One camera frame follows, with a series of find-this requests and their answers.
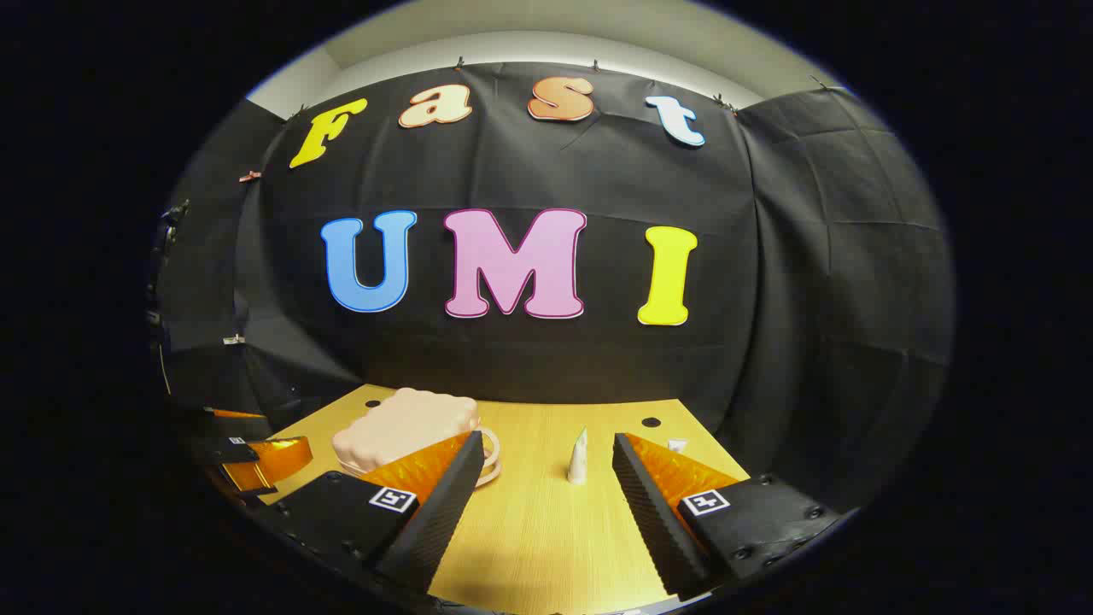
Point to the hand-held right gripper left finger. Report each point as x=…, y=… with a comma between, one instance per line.
x=444, y=504

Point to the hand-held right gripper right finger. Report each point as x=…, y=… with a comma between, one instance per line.
x=653, y=512

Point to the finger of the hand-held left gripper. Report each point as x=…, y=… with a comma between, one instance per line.
x=226, y=424
x=277, y=461

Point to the pink suitcase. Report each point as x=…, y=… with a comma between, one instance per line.
x=401, y=431

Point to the white green skincare tube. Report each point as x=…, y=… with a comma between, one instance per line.
x=578, y=459

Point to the copper cloth clip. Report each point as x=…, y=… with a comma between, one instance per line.
x=249, y=176

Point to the black backdrop cloth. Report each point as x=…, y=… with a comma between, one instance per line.
x=529, y=359

